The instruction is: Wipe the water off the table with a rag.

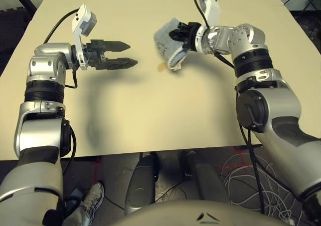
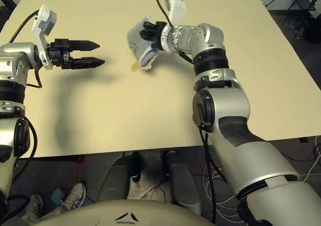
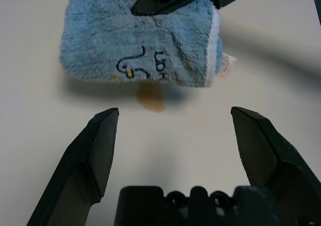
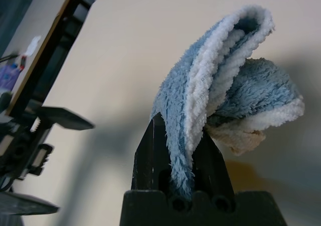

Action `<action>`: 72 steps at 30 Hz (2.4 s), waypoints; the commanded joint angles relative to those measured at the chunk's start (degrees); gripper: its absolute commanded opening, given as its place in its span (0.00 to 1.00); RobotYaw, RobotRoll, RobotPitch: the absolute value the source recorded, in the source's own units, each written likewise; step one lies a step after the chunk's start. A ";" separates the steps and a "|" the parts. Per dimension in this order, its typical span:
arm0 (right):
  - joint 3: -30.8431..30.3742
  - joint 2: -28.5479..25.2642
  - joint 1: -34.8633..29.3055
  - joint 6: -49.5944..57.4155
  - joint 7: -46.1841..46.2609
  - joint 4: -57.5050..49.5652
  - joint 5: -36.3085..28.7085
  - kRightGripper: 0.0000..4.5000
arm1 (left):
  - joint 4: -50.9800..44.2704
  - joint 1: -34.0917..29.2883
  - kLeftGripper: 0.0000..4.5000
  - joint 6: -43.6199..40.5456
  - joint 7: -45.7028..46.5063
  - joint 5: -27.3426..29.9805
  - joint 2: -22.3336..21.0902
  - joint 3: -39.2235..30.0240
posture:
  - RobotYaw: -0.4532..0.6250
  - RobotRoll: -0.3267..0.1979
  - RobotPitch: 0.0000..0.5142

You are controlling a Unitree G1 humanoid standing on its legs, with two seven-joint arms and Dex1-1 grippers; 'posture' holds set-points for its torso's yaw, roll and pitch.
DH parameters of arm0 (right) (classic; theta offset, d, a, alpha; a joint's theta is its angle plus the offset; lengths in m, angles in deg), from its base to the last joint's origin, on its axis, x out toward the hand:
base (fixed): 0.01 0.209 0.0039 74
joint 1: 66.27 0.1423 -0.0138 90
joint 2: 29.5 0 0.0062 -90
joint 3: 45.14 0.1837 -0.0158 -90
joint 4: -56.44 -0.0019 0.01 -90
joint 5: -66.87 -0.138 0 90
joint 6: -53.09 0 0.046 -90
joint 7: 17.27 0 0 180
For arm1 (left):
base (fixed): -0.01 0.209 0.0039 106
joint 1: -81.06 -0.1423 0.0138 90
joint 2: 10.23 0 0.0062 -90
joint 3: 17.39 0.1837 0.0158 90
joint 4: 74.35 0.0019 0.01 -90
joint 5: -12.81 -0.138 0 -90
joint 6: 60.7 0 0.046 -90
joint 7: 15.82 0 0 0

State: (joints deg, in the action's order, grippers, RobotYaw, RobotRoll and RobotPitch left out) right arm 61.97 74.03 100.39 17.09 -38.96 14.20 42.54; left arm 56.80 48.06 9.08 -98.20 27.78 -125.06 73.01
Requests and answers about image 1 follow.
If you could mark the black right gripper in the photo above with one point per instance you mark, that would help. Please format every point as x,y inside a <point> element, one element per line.
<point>192,35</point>

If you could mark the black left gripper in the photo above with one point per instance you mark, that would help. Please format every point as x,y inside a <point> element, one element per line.
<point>96,53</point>

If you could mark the blue rag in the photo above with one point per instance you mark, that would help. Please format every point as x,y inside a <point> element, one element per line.
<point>163,38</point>

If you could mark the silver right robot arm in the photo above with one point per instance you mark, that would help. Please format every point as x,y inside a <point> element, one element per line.
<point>276,115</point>

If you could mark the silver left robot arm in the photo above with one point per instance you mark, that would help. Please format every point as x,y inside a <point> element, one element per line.
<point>40,135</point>

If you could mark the brown liquid spill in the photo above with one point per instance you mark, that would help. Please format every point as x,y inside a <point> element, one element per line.
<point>161,66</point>

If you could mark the black foam floor mat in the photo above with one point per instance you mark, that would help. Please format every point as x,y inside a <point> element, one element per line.
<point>12,33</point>

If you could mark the grey robot left leg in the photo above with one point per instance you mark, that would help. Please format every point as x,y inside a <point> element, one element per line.
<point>141,183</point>

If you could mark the grey robot leg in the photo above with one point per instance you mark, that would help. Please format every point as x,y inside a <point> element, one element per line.
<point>205,178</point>
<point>141,183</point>

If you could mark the grey bystander sneaker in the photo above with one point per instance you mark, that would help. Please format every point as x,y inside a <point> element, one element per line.
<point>94,198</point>

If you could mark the grey robot right leg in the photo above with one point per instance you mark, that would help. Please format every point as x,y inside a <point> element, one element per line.
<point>205,178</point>

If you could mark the beige robot torso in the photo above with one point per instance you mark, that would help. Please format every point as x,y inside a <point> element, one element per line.
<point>188,214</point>

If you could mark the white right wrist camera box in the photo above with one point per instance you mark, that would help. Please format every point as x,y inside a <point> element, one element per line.
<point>213,3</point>

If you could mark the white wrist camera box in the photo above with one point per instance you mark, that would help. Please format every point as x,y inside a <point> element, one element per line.
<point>81,23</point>
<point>213,3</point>

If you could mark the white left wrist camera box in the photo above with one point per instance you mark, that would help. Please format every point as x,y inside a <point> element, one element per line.
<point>81,23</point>

